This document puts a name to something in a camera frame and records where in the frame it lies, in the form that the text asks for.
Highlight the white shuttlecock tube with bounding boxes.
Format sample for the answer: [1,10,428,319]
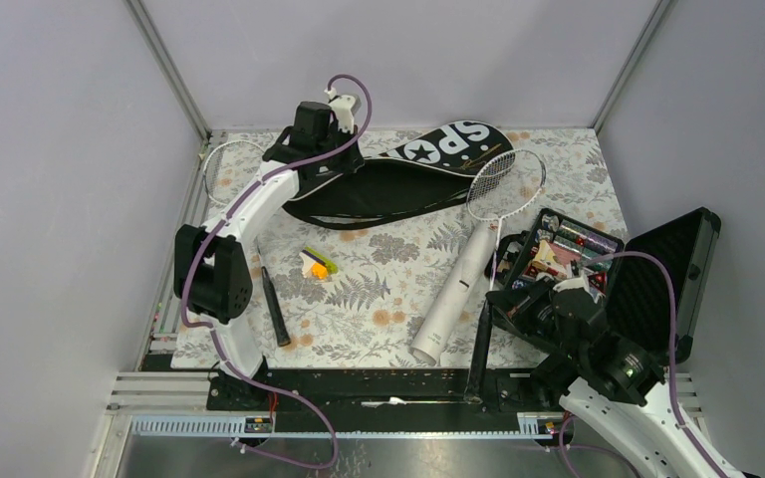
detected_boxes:
[409,222,497,365]

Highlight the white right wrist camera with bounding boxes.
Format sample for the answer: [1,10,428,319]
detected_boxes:
[553,275,606,303]

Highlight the yellow orange small toy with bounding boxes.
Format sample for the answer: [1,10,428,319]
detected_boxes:
[299,247,339,280]

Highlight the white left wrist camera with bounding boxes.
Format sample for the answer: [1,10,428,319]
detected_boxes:
[325,89,362,134]

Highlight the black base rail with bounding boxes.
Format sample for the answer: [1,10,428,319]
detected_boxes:
[206,368,569,438]

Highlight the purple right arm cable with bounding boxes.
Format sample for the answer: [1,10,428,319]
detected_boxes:
[558,250,733,478]

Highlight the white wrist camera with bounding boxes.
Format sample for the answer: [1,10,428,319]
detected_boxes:
[553,275,606,303]
[325,89,362,134]

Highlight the white racket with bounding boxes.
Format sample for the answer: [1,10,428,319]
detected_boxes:
[201,139,292,347]
[463,148,546,404]

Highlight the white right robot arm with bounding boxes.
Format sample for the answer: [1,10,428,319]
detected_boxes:
[485,280,743,477]

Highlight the black poker chip case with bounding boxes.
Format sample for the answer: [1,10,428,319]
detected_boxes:
[497,207,722,364]

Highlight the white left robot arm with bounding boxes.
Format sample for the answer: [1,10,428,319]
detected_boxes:
[174,94,364,409]

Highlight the black racket bag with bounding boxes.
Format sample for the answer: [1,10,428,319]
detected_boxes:
[283,120,512,231]

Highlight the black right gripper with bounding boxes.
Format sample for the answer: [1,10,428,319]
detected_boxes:
[485,274,585,362]

